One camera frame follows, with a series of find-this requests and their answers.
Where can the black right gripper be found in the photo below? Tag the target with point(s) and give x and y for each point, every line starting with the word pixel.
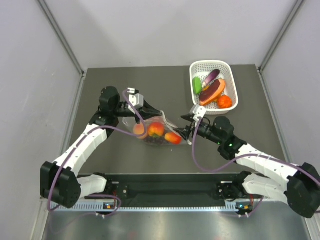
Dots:
pixel 186 132

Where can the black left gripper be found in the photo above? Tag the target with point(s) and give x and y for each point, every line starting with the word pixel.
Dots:
pixel 147 111

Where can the clear zip top bag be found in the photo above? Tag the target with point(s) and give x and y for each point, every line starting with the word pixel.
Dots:
pixel 130 122

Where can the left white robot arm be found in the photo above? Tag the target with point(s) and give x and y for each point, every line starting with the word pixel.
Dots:
pixel 59 180

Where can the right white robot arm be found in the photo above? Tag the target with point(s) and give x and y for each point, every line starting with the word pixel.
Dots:
pixel 297 186

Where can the fake peach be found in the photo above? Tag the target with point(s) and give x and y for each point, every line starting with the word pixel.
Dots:
pixel 139 129

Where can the red yellow fake mango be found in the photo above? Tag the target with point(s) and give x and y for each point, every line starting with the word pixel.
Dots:
pixel 173 138

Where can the dark purple fake grapes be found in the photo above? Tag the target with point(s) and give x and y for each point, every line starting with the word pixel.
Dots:
pixel 155 141

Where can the fake papaya half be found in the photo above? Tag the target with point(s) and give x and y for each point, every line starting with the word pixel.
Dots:
pixel 213 92

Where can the green fake vegetable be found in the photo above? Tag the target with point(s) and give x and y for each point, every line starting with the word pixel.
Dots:
pixel 197 85

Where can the orange fake pumpkin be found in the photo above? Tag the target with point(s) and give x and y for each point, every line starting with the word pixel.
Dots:
pixel 224 102

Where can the purple fake eggplant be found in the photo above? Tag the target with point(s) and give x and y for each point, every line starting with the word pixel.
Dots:
pixel 211 77

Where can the white perforated plastic basket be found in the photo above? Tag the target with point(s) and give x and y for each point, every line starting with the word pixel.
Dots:
pixel 202 69

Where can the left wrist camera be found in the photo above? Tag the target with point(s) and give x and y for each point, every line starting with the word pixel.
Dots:
pixel 135 99

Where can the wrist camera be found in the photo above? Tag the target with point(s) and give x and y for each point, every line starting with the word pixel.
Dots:
pixel 135 99
pixel 197 112

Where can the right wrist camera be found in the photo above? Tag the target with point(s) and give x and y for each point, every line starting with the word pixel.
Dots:
pixel 197 112

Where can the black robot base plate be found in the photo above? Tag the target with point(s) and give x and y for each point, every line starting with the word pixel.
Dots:
pixel 173 190

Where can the aluminium frame post left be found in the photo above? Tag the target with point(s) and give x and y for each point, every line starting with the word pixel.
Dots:
pixel 60 35

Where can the aluminium frame post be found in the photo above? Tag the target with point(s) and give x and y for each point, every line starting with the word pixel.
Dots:
pixel 289 19
pixel 60 35

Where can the aluminium frame post right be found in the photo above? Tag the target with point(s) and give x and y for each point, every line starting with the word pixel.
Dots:
pixel 289 19

